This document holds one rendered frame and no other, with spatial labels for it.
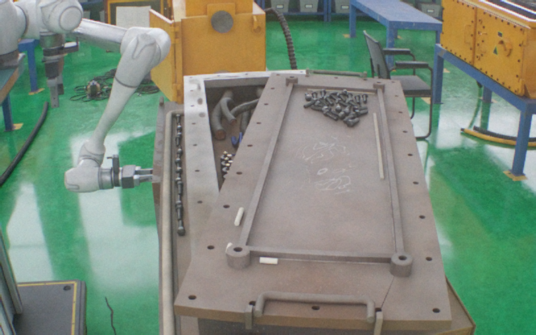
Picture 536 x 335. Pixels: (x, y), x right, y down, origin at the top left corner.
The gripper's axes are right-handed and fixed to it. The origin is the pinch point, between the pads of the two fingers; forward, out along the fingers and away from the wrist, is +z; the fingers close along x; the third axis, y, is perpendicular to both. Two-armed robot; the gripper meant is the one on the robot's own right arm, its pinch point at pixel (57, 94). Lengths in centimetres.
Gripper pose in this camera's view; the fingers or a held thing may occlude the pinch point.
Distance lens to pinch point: 193.0
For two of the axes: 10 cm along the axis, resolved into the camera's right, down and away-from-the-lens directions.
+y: -9.8, 1.0, -1.9
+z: 0.0, 9.0, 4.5
